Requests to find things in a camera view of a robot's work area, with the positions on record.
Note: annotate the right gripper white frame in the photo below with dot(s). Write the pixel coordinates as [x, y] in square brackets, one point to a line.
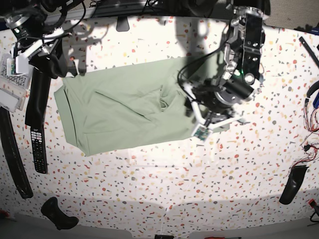
[43, 53]

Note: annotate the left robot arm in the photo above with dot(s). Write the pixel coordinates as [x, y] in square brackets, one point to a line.
[230, 75]

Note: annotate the clear plastic screw box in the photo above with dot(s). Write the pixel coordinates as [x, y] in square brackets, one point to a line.
[13, 88]

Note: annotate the light green T-shirt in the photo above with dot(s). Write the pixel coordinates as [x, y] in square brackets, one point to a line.
[124, 107]

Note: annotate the red clamp tool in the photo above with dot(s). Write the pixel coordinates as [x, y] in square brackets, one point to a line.
[314, 205]

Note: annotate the black curved shell right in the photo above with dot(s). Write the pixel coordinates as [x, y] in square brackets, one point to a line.
[295, 180]

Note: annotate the black TV remote control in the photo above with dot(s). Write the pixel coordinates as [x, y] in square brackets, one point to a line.
[38, 150]

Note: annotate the black curved handle piece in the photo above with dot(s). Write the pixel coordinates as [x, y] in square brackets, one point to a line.
[51, 210]

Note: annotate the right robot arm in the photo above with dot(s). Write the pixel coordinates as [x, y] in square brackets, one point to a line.
[37, 26]

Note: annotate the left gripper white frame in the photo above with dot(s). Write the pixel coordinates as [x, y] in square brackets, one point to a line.
[209, 121]

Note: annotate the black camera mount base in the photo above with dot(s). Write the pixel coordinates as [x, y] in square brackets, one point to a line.
[122, 24]

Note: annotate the long black curved strip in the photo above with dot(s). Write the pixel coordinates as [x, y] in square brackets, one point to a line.
[12, 155]

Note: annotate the blue tool right edge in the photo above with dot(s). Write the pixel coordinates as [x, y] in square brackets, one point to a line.
[316, 102]

